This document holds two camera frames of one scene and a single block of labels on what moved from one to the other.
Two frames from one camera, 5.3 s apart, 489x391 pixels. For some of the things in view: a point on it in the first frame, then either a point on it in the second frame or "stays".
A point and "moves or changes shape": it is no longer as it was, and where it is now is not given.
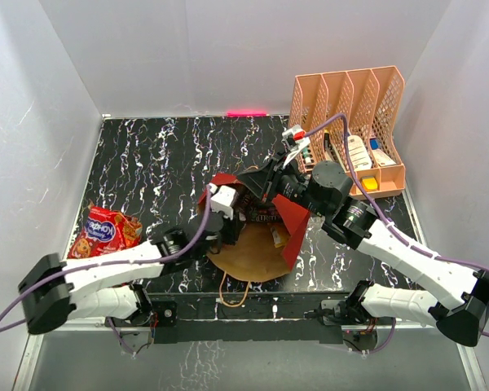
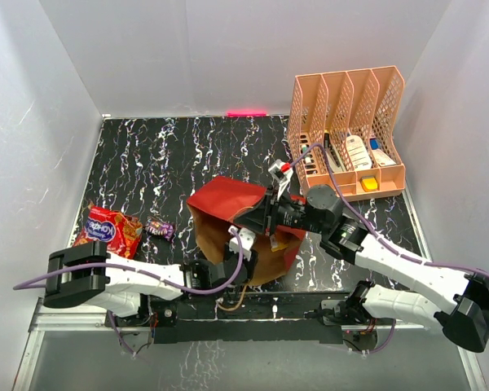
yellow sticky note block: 369,183 stays
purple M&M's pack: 265,213 moves or changes shape
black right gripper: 266,179 → 263,217
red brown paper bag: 270,233 stays
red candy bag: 104,229 stays
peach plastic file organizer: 352,116 stays
